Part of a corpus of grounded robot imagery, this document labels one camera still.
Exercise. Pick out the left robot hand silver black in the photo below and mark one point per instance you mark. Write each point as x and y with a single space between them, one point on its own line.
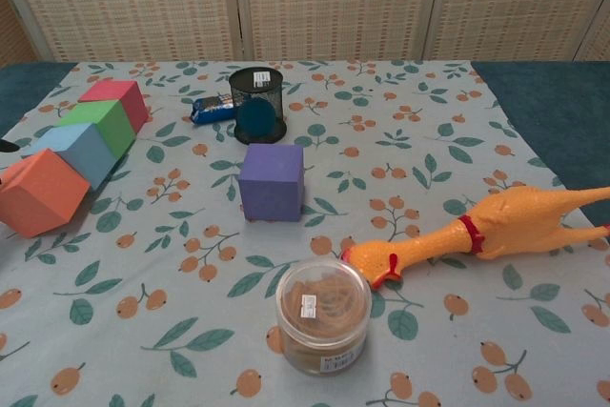
7 145

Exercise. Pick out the orange foam cube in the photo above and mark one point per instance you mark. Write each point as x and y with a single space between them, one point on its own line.
43 192

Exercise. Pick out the light blue foam cube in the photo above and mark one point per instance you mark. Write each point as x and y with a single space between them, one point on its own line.
71 145

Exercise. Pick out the purple foam cube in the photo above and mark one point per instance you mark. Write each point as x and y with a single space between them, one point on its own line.
271 188

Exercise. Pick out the green foam cube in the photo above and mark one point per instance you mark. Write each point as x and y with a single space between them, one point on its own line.
95 116

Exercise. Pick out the brown woven screen panel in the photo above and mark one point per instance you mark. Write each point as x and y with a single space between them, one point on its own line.
12 40

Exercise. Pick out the red foam cube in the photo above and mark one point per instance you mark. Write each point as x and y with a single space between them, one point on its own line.
109 91

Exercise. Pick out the beige woven screen panel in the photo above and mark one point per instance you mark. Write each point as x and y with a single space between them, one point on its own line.
128 2
514 2
600 40
333 2

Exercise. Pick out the blue snack packet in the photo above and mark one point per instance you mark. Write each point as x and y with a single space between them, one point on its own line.
212 109

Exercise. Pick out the black mesh pen holder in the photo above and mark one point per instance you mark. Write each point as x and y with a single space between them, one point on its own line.
257 92

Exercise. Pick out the clear jar of rubber bands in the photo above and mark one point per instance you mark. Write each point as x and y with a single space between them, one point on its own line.
324 316

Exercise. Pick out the floral tablecloth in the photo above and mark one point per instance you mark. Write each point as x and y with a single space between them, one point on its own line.
381 159

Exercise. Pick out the yellow rubber chicken toy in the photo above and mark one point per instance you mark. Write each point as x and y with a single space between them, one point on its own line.
514 221

